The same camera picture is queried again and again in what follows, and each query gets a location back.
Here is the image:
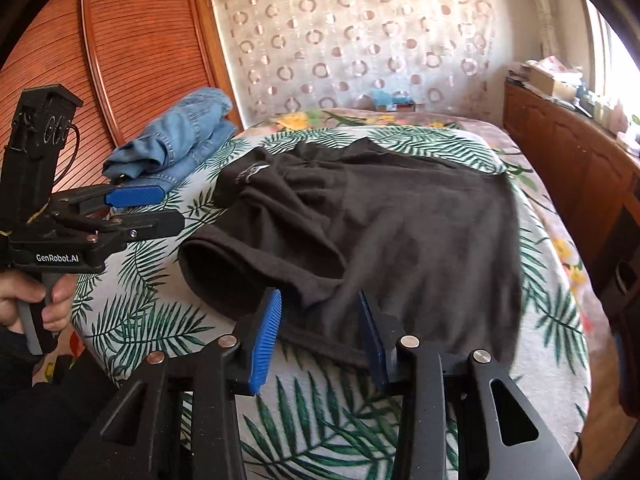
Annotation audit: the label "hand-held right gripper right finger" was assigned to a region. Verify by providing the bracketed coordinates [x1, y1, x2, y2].
[358, 289, 583, 480]

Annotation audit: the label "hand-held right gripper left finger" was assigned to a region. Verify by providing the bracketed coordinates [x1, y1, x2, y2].
[52, 287, 283, 480]

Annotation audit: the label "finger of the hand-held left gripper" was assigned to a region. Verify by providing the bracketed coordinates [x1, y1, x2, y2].
[50, 209, 186, 250]
[52, 183, 164, 211]

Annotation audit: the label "black pants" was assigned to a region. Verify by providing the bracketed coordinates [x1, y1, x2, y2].
[177, 139, 523, 368]

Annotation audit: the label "person's left forearm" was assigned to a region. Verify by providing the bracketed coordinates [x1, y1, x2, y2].
[0, 327, 123, 480]

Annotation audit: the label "person's left hand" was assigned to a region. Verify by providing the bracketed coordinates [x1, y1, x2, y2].
[0, 275, 76, 334]

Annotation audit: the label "blue denim jeans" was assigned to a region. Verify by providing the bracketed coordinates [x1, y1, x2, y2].
[102, 87, 238, 186]

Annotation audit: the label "leaf print bedsheet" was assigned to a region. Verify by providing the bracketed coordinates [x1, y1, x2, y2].
[70, 122, 593, 480]

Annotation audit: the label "wooden slatted wardrobe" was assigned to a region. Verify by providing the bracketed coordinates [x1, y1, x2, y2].
[0, 0, 246, 196]

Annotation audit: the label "small cardboard box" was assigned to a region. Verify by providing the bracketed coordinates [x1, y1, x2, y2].
[370, 95, 417, 113]

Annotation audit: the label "blue plastic bag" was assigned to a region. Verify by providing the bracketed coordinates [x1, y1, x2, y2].
[371, 89, 408, 107]

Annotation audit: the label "circle patterned sheer curtain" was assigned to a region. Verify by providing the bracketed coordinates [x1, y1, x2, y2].
[210, 0, 496, 126]

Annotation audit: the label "wooden cabinet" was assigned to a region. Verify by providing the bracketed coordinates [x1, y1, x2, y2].
[502, 80, 640, 311]

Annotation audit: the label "white red patterned bag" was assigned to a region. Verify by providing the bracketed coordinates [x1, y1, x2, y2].
[540, 55, 576, 73]

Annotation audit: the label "wooden framed window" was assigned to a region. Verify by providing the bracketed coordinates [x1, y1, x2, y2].
[582, 0, 640, 126]

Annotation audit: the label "white lace curtain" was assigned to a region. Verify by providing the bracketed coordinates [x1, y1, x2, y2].
[530, 0, 571, 56]

